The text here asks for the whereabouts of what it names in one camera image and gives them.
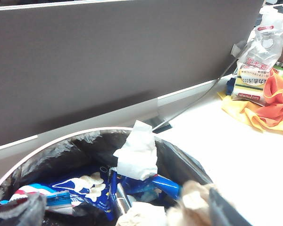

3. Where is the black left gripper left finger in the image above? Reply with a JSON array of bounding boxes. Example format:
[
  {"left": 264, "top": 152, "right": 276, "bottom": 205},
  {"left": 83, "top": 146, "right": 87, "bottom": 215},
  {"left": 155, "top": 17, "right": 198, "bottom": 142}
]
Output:
[{"left": 0, "top": 193, "right": 47, "bottom": 226}]

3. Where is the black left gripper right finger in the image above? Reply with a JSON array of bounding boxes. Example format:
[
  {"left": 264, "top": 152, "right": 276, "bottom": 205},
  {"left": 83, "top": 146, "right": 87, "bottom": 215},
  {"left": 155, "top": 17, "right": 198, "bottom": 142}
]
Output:
[{"left": 208, "top": 186, "right": 253, "bottom": 226}]

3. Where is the two-lobed brown paper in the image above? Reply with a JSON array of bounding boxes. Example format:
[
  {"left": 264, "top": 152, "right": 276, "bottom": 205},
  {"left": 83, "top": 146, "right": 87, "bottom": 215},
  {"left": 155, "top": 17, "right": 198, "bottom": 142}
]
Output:
[{"left": 166, "top": 180, "right": 217, "bottom": 226}]

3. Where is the brown paper ball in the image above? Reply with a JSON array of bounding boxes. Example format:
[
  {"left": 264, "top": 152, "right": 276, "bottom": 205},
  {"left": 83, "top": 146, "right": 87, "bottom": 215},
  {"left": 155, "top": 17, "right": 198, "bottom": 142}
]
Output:
[{"left": 115, "top": 201, "right": 168, "bottom": 226}]

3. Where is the black trash bag liner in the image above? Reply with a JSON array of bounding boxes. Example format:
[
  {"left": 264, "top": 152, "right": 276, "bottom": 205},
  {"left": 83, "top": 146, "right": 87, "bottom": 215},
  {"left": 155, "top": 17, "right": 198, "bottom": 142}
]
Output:
[{"left": 0, "top": 129, "right": 217, "bottom": 226}]

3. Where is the red white striped wrapper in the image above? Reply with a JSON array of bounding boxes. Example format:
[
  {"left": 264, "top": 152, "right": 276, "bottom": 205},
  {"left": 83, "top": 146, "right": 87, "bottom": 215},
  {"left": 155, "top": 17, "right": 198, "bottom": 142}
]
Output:
[{"left": 9, "top": 185, "right": 52, "bottom": 202}]

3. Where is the light blue packet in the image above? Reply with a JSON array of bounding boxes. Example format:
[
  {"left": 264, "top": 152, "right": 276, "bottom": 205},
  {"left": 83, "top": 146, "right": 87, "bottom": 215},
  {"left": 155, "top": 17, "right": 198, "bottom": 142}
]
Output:
[{"left": 46, "top": 192, "right": 74, "bottom": 215}]

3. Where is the blue popcorn snack bag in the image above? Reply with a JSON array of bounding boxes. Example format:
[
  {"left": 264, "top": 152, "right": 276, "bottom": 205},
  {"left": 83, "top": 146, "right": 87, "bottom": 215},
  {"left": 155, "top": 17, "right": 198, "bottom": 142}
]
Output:
[{"left": 48, "top": 171, "right": 116, "bottom": 222}]

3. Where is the shiny blue wrapper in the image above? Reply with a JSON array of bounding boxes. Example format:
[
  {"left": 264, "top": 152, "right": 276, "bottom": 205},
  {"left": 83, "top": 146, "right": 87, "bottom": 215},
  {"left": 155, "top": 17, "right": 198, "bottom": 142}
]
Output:
[{"left": 117, "top": 174, "right": 182, "bottom": 203}]

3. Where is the white crumpled tissue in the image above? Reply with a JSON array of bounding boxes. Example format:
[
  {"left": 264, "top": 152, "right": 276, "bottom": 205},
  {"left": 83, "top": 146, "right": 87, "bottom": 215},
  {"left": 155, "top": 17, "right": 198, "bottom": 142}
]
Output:
[{"left": 113, "top": 120, "right": 158, "bottom": 181}]

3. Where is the yellow cloth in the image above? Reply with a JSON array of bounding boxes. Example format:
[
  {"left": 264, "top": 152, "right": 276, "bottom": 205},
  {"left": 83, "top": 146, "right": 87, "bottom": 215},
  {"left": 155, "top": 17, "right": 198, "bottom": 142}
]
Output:
[{"left": 216, "top": 90, "right": 283, "bottom": 138}]

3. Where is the dark blue cloth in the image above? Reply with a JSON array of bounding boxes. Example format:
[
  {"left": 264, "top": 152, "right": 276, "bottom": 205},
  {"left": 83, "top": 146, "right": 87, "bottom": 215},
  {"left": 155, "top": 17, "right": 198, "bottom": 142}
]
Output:
[{"left": 225, "top": 76, "right": 238, "bottom": 96}]

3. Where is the orange cloth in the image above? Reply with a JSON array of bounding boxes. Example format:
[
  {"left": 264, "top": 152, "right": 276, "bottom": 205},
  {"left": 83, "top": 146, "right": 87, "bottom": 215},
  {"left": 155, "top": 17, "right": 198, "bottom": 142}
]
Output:
[{"left": 256, "top": 68, "right": 283, "bottom": 129}]

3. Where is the plastic bag of sponges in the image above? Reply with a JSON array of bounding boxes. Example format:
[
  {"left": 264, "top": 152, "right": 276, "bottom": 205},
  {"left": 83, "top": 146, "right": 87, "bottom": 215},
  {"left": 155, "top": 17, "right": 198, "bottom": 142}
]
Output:
[{"left": 231, "top": 6, "right": 283, "bottom": 106}]

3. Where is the grey desk partition panel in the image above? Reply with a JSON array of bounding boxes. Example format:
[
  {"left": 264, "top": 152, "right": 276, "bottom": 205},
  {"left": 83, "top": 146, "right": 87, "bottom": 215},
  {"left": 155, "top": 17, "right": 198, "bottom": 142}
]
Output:
[{"left": 0, "top": 0, "right": 265, "bottom": 151}]

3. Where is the grey cable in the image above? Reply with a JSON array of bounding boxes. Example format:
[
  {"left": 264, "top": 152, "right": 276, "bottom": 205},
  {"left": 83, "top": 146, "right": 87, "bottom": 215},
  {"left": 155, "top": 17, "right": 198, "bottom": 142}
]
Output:
[{"left": 152, "top": 55, "right": 240, "bottom": 131}]

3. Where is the grey cable grommet flap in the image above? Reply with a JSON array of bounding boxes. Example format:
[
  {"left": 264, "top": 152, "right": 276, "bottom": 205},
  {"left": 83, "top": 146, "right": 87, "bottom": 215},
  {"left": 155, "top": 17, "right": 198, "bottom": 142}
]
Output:
[{"left": 145, "top": 95, "right": 174, "bottom": 132}]

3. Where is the white cable clip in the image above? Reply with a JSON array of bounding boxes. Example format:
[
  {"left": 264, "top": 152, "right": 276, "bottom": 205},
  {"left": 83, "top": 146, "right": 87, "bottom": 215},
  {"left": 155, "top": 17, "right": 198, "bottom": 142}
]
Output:
[{"left": 230, "top": 41, "right": 247, "bottom": 58}]

